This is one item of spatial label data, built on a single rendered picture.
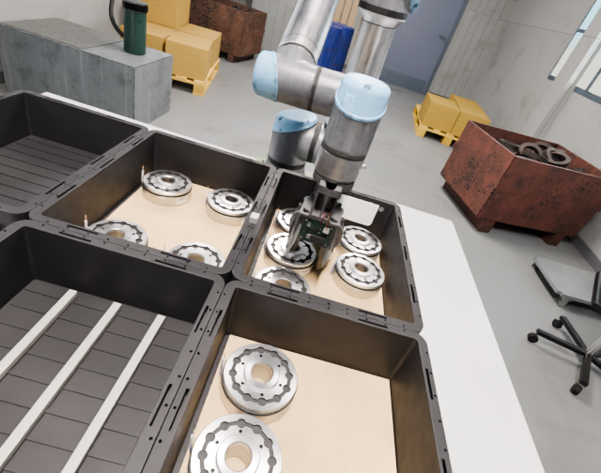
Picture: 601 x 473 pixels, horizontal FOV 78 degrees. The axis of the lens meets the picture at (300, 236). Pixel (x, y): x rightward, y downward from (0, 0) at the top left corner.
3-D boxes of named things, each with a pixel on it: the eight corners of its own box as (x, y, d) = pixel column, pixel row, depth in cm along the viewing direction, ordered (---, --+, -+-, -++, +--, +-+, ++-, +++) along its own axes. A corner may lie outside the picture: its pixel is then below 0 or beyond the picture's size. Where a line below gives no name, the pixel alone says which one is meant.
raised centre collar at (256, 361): (248, 355, 52) (249, 352, 51) (282, 364, 52) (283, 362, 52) (238, 386, 48) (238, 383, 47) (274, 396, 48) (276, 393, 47)
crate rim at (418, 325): (275, 175, 87) (278, 166, 86) (395, 212, 89) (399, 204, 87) (226, 288, 54) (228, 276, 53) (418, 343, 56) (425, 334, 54)
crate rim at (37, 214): (151, 137, 86) (152, 128, 85) (275, 175, 87) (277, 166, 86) (23, 230, 53) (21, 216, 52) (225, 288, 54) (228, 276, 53)
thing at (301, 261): (274, 229, 79) (275, 227, 78) (319, 245, 78) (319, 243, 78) (259, 256, 70) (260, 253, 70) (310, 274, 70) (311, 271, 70)
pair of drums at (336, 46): (289, 78, 551) (304, 17, 505) (302, 67, 644) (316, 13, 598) (333, 93, 551) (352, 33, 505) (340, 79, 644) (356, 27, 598)
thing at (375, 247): (336, 223, 87) (337, 221, 87) (377, 233, 88) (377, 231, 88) (339, 250, 79) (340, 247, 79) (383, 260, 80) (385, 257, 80)
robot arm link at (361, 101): (392, 82, 57) (395, 94, 50) (367, 147, 63) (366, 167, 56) (344, 66, 57) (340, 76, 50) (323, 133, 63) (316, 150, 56)
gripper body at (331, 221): (288, 238, 64) (307, 178, 58) (299, 215, 72) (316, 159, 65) (330, 253, 64) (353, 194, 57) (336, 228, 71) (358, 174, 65)
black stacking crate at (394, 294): (268, 209, 93) (278, 169, 86) (379, 243, 94) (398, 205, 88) (218, 329, 60) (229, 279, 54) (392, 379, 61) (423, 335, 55)
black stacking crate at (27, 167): (30, 138, 90) (23, 91, 84) (149, 174, 91) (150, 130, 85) (-157, 223, 57) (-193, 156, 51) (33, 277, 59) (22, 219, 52)
